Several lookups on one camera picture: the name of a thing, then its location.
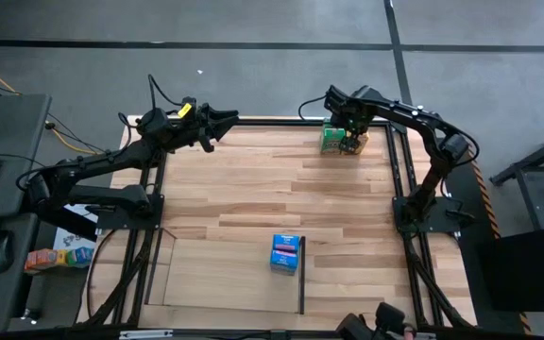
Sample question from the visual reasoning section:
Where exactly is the yellow Corn Pops cereal box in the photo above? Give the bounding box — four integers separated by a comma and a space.
345, 129, 370, 156

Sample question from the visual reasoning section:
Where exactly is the colourful cereal multipack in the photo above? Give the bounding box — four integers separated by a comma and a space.
24, 246, 95, 276

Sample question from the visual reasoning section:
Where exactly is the black metal stand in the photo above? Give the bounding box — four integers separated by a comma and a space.
488, 123, 544, 232

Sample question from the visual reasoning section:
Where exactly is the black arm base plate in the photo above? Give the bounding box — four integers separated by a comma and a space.
95, 193, 165, 231
393, 195, 462, 233

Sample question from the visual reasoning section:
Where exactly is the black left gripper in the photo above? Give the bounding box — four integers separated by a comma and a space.
167, 98, 239, 153

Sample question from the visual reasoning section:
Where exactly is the white printed sheet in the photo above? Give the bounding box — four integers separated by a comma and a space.
53, 202, 99, 251

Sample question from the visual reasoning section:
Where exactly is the large black panel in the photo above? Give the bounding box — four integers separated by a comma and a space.
458, 221, 544, 315

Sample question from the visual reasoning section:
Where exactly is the grey desk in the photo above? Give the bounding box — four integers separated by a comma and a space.
0, 93, 52, 334

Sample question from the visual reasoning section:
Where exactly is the black mat with hazard stripe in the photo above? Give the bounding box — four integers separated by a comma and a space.
434, 136, 533, 334

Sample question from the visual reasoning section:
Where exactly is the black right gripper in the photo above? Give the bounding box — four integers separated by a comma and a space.
324, 84, 372, 155

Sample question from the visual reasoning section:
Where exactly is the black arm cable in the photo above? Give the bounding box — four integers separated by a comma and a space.
297, 95, 329, 122
146, 74, 184, 109

